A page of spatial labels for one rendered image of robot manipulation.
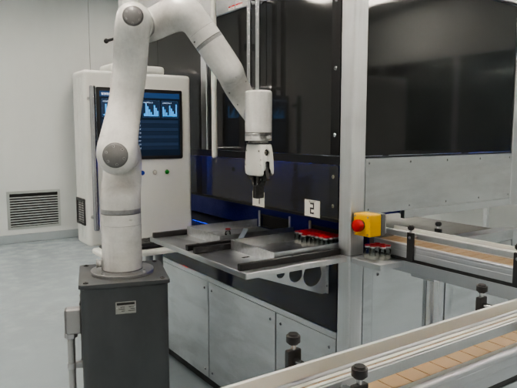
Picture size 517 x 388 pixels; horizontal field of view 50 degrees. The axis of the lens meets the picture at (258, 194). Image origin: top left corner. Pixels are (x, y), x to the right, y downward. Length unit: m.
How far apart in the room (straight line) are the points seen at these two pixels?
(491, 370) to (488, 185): 1.50
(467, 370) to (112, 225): 1.11
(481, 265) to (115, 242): 1.05
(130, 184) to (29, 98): 5.35
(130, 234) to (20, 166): 5.36
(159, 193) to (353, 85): 1.12
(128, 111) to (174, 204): 1.00
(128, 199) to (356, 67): 0.83
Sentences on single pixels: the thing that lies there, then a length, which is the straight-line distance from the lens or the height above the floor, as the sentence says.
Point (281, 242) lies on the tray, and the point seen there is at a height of 0.88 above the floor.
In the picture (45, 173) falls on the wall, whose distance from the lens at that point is 7.06.
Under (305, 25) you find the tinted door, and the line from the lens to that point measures 2.03.
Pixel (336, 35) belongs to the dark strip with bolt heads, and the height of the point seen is 1.60.
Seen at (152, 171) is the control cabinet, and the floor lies 1.12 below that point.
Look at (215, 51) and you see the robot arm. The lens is 1.68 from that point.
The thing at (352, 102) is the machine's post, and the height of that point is 1.39.
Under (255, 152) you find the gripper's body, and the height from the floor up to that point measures 1.23.
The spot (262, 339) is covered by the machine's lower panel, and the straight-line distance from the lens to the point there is 2.35.
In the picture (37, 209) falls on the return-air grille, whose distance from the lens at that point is 7.07.
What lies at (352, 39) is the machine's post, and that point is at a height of 1.58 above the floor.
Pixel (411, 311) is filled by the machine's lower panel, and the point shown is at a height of 0.63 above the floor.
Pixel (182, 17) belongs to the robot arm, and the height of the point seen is 1.62.
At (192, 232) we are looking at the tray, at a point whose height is 0.90.
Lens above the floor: 1.29
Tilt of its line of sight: 6 degrees down
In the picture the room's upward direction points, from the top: straight up
